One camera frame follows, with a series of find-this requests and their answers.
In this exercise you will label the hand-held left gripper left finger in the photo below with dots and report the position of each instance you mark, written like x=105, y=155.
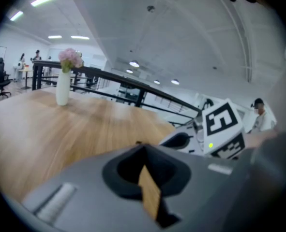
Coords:
x=89, y=202

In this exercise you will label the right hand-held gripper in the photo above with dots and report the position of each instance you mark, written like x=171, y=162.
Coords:
x=221, y=122

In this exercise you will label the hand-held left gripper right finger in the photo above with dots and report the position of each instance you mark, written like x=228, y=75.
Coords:
x=205, y=192

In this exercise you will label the person's right forearm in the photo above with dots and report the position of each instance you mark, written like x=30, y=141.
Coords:
x=259, y=139

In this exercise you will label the round pendant ceiling lamp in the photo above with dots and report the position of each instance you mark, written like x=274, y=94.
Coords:
x=129, y=71
x=156, y=82
x=134, y=63
x=175, y=81

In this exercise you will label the black metal railing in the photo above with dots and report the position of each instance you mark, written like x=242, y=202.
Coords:
x=37, y=78

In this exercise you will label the dark ceiling sensor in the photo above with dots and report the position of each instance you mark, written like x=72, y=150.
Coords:
x=150, y=8

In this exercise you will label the pink flower bunch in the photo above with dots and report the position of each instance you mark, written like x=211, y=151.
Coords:
x=70, y=57

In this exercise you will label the small round yellow table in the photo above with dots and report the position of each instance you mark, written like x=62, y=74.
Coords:
x=25, y=70

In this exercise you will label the black mesh office chair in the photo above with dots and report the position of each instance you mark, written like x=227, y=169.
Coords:
x=0, y=78

